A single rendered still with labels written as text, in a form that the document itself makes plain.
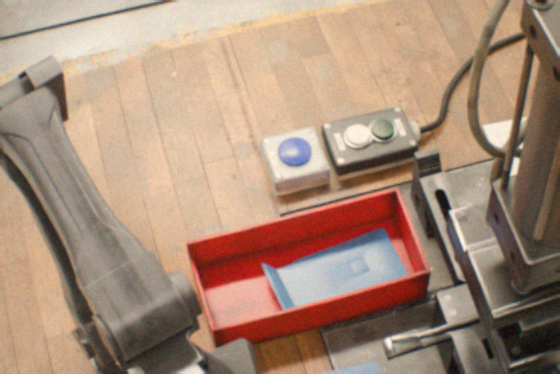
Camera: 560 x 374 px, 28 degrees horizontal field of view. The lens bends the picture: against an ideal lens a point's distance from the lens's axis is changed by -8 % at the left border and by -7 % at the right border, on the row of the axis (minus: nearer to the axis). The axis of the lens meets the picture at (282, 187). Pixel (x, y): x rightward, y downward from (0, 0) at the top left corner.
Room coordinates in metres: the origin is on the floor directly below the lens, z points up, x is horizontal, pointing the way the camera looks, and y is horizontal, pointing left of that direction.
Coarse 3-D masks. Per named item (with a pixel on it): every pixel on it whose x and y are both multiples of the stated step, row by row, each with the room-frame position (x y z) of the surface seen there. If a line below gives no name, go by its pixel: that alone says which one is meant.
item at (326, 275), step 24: (360, 240) 0.71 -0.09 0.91; (384, 240) 0.71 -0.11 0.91; (264, 264) 0.67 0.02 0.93; (312, 264) 0.69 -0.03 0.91; (336, 264) 0.68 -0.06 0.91; (384, 264) 0.68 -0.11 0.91; (288, 288) 0.66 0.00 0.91; (312, 288) 0.65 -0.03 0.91; (336, 288) 0.65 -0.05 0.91; (360, 288) 0.65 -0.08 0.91
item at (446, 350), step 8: (440, 312) 0.58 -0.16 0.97; (432, 320) 0.59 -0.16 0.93; (440, 320) 0.57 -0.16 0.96; (432, 328) 0.59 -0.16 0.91; (440, 344) 0.56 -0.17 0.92; (448, 344) 0.54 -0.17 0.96; (488, 344) 0.53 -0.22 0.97; (440, 352) 0.56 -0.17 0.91; (448, 352) 0.54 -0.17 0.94; (488, 352) 0.54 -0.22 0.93; (448, 360) 0.53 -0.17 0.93; (456, 360) 0.52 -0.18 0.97; (448, 368) 0.53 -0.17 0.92; (456, 368) 0.53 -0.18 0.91
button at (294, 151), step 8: (280, 144) 0.84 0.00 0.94; (288, 144) 0.83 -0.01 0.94; (296, 144) 0.83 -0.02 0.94; (304, 144) 0.83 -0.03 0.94; (280, 152) 0.82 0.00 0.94; (288, 152) 0.82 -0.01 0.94; (296, 152) 0.82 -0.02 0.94; (304, 152) 0.82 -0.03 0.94; (280, 160) 0.82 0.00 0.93; (288, 160) 0.81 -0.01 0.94; (296, 160) 0.81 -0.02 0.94; (304, 160) 0.81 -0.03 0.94
